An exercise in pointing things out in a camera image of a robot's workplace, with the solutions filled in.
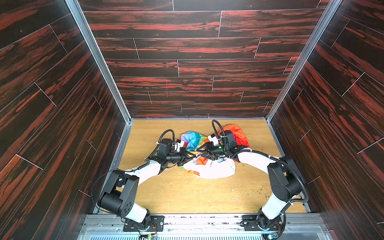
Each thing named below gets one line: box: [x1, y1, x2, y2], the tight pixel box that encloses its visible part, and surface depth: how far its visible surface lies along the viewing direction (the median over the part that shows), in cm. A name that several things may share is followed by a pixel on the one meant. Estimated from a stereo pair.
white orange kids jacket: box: [180, 124, 250, 179], surface depth 91 cm
